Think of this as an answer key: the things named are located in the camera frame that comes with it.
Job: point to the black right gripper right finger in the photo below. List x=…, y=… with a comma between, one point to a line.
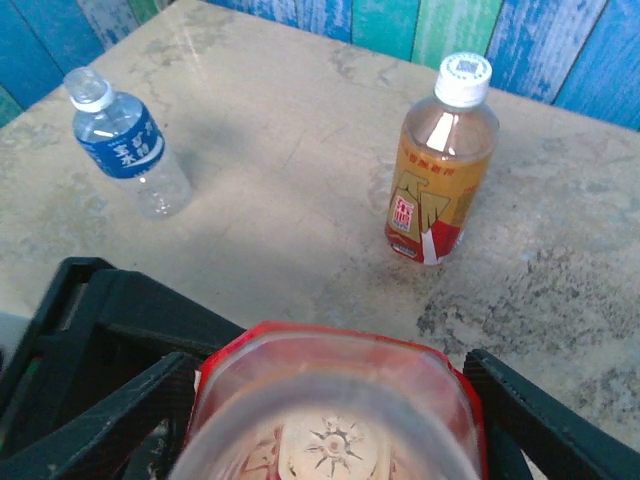
x=540, y=440

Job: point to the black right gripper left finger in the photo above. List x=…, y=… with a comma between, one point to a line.
x=100, y=440

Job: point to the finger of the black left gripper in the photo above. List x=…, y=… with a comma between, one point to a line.
x=150, y=310

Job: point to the white bottle cap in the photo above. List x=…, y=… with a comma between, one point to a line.
x=462, y=80

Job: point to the blue label water bottle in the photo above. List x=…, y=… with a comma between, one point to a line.
x=125, y=145

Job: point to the orange tea bottle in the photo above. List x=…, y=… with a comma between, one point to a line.
x=440, y=185

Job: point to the red drink bottle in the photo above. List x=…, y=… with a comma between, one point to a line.
x=330, y=400

